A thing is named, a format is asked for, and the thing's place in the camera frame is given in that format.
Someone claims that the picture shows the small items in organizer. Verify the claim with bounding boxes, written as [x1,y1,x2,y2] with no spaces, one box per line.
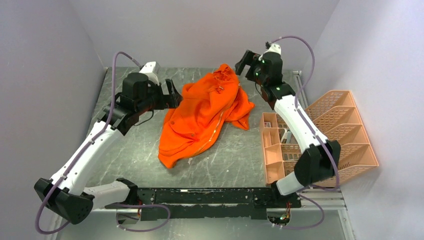
[263,121,292,145]

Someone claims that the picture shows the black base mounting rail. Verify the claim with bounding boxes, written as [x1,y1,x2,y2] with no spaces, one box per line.
[132,187,302,222]

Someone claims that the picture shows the aluminium frame rail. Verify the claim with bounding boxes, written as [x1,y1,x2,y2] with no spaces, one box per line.
[46,188,357,240]

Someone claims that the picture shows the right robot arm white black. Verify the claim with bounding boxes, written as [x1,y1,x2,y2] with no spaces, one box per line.
[235,49,341,207]

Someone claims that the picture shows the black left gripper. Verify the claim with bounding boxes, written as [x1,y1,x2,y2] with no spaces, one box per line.
[136,78,183,115]

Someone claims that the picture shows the peach plastic file organizer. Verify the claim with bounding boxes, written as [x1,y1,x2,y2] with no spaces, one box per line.
[259,90,381,189]

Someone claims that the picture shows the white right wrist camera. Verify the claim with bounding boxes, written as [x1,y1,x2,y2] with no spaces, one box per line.
[259,41,281,61]

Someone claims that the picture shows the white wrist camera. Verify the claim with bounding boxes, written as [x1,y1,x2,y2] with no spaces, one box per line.
[259,41,281,61]
[139,61,161,86]

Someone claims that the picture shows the orange jacket with pink lining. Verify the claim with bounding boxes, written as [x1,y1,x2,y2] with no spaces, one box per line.
[158,63,255,169]

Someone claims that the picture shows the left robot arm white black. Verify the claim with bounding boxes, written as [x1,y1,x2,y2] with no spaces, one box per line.
[34,72,183,225]

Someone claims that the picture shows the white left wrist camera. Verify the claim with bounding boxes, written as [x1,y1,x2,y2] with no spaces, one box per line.
[139,61,161,86]

